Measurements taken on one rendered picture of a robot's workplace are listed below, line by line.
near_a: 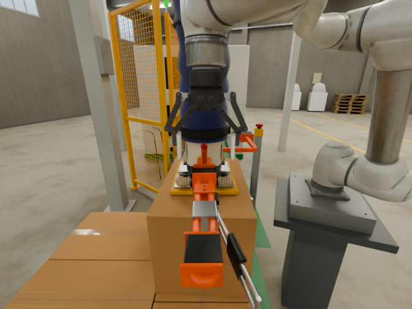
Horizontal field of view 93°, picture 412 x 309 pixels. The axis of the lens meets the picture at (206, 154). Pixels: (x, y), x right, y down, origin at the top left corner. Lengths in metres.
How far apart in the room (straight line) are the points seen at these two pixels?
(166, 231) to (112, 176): 1.63
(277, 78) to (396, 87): 11.69
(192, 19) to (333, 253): 1.27
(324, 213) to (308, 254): 0.35
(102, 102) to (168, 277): 1.66
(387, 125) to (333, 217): 0.46
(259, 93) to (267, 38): 2.82
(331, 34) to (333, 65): 11.91
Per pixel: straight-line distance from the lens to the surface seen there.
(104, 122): 2.17
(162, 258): 0.89
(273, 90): 12.49
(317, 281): 1.52
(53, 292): 1.23
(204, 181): 0.67
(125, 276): 1.15
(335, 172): 1.14
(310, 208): 1.10
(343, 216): 1.14
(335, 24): 0.79
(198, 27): 0.45
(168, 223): 0.77
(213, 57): 0.44
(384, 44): 0.81
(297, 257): 1.40
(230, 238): 0.43
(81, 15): 2.22
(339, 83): 12.74
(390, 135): 0.96
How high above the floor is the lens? 1.39
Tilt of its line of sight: 20 degrees down
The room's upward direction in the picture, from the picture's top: straight up
